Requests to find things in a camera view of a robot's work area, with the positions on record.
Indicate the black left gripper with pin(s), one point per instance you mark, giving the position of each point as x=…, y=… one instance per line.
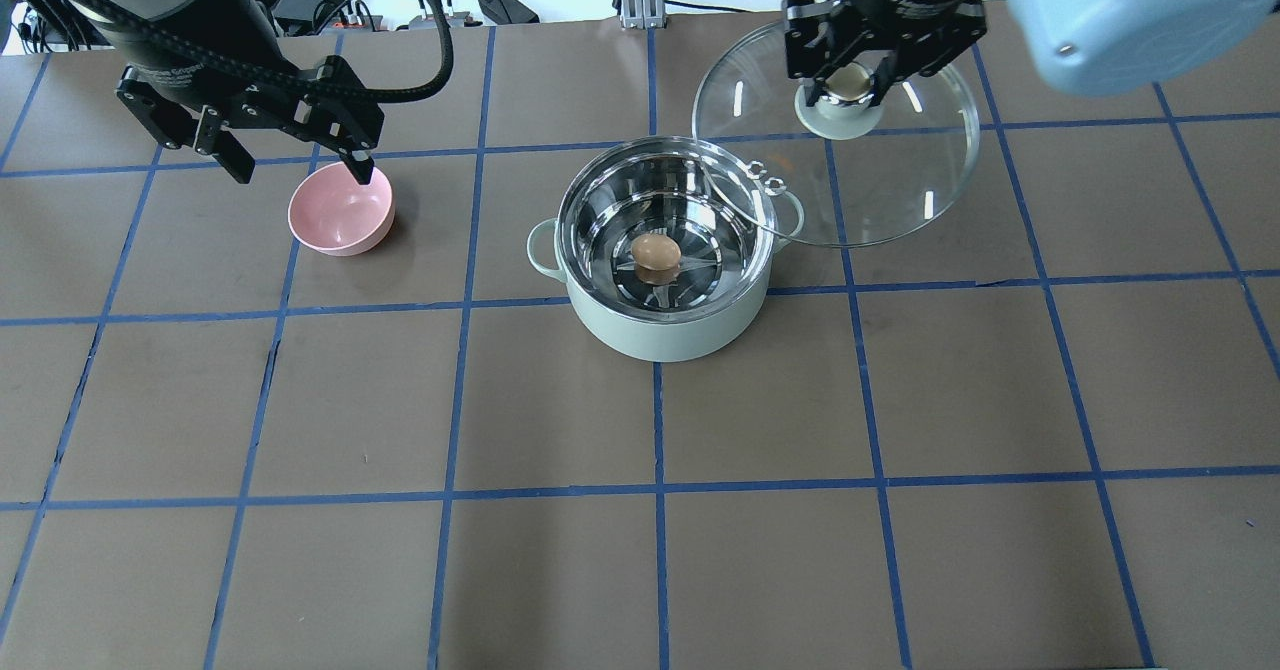
x=168, y=12

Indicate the glass pot lid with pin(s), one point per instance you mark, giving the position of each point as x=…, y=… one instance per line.
x=865, y=175

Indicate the brown egg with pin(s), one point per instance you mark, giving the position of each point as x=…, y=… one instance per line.
x=656, y=253

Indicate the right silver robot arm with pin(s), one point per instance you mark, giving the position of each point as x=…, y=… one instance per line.
x=1085, y=47

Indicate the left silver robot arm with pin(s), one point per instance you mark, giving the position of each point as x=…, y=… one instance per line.
x=233, y=36

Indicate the mint green electric pot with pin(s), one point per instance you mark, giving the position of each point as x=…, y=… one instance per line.
x=730, y=218

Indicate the pink bowl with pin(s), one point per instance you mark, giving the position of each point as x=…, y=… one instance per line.
x=331, y=213

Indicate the black power adapter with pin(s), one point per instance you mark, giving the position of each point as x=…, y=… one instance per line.
x=507, y=12

